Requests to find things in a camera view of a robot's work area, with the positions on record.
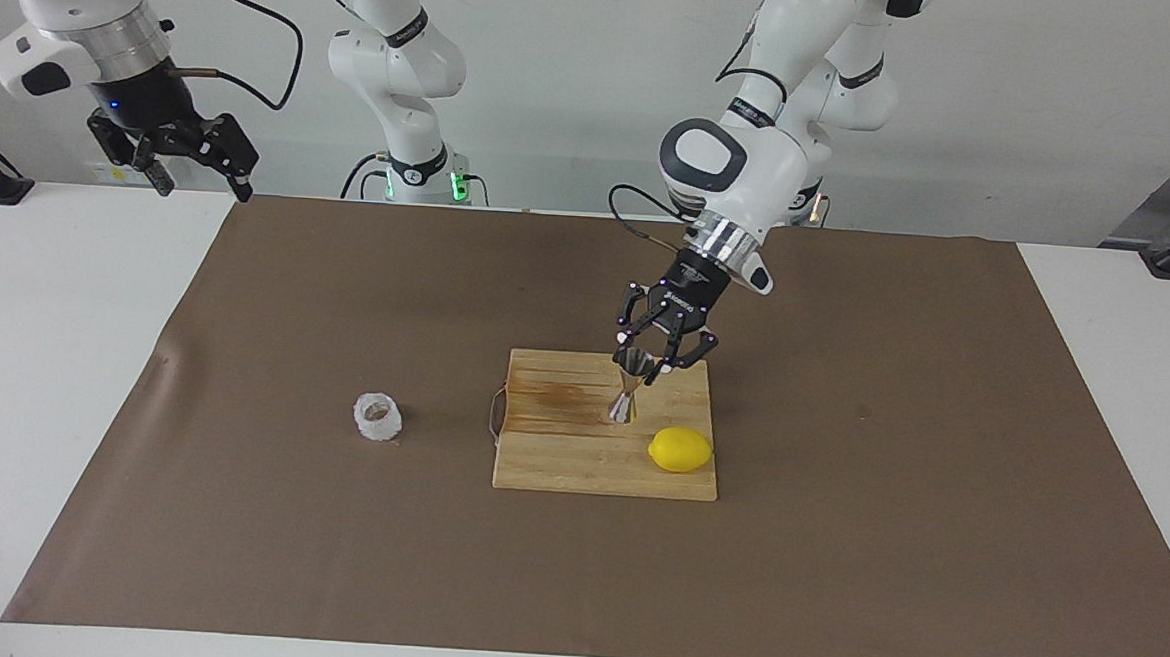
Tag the wooden cutting board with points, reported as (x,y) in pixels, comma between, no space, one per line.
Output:
(588,459)

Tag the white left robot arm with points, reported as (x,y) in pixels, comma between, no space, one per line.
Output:
(743,177)

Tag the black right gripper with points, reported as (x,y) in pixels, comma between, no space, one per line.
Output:
(146,105)

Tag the yellow lemon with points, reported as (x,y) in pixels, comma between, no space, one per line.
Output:
(681,450)

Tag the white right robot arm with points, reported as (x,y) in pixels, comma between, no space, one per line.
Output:
(399,58)

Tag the small clear glass cup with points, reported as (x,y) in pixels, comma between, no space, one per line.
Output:
(377,418)

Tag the white wall socket box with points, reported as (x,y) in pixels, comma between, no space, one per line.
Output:
(102,173)

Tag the steel double jigger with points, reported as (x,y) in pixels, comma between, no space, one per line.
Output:
(627,406)

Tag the brown table mat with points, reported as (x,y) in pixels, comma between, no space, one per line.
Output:
(532,566)

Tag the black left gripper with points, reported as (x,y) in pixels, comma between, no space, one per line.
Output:
(689,286)

